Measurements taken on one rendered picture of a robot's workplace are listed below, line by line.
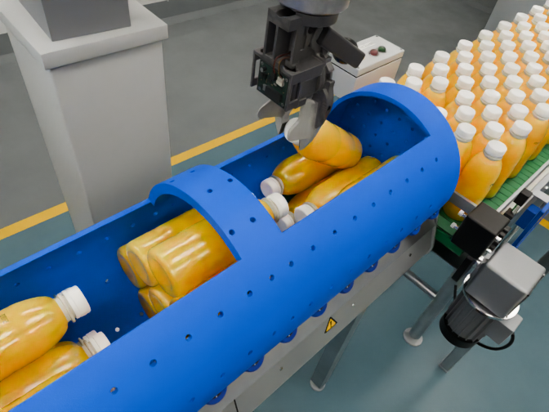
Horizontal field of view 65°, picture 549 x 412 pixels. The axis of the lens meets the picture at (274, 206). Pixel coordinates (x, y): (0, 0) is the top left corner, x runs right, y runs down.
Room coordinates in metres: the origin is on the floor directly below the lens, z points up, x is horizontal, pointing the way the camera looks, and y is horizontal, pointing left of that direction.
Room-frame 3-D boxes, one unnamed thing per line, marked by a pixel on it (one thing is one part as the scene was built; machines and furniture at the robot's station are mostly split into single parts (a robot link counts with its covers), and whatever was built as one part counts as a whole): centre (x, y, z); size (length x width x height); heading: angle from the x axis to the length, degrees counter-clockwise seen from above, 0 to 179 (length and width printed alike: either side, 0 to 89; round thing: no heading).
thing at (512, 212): (0.79, -0.57, 0.94); 0.03 x 0.02 x 0.08; 140
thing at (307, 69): (0.52, 0.00, 1.36); 0.09 x 0.08 x 0.12; 140
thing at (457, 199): (0.82, -0.31, 0.96); 0.40 x 0.01 x 0.03; 50
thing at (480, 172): (0.77, -0.44, 0.99); 0.07 x 0.07 x 0.19
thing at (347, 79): (1.10, -0.17, 1.05); 0.20 x 0.10 x 0.10; 140
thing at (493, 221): (0.66, -0.44, 0.95); 0.10 x 0.07 x 0.10; 50
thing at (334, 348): (0.66, -0.27, 0.31); 0.06 x 0.06 x 0.63; 50
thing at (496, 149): (0.77, -0.44, 1.09); 0.04 x 0.04 x 0.02
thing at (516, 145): (0.86, -0.52, 0.99); 0.07 x 0.07 x 0.19
